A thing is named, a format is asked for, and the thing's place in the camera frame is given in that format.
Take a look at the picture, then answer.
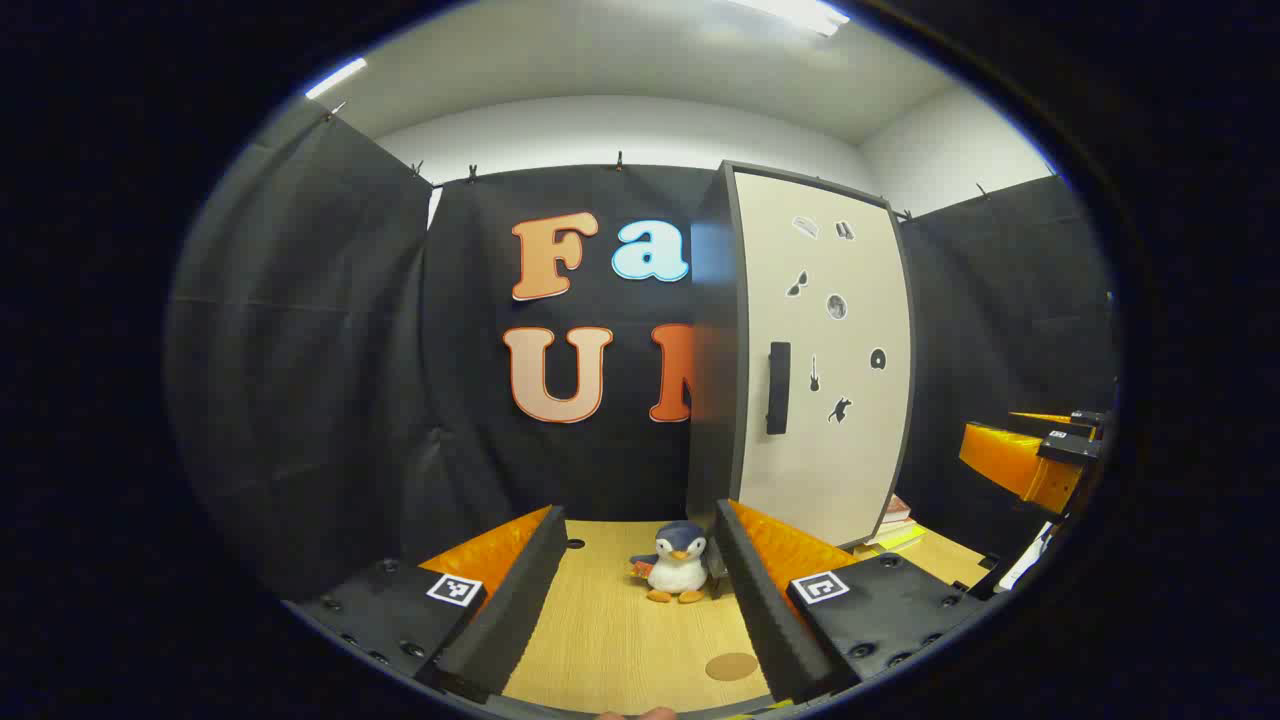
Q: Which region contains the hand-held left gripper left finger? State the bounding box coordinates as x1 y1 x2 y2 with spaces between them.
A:
285 505 569 706

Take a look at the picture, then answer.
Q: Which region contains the stack of books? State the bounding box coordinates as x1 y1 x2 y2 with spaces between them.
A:
855 493 926 556

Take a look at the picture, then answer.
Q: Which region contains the black door handle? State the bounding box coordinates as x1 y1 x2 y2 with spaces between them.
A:
766 341 792 436

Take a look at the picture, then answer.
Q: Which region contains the penguin plush toy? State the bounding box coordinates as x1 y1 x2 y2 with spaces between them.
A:
630 520 713 605

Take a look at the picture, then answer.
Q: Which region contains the black backdrop cloth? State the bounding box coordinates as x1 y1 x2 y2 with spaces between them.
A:
165 100 1121 601

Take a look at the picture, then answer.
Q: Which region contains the white cabinet door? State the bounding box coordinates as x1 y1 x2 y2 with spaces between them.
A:
722 165 916 553

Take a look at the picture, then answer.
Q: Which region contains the grey cabinet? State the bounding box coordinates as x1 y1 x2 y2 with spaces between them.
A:
685 160 916 553

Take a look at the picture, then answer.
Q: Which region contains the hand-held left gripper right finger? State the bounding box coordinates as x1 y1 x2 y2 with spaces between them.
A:
714 498 991 706

